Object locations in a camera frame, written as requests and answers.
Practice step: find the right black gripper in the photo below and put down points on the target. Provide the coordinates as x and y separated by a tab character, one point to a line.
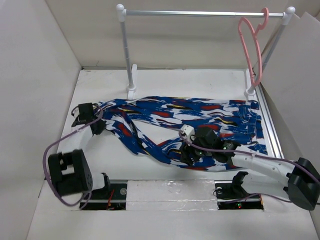
185	157

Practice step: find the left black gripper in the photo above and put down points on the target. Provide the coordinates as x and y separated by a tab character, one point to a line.
101	127

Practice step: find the blue patterned trousers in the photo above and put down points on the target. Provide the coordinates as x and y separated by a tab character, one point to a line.
231	119

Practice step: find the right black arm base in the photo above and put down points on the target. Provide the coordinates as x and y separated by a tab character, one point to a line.
231	195

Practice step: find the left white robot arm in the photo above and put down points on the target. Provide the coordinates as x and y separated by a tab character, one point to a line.
69	171

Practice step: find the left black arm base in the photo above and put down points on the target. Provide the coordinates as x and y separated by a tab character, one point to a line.
112	199

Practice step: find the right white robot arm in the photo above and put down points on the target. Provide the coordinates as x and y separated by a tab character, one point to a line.
296	182

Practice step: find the white clothes rack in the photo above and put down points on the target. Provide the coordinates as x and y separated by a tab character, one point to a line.
255	21

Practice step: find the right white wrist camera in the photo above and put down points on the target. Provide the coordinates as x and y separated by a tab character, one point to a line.
188	132

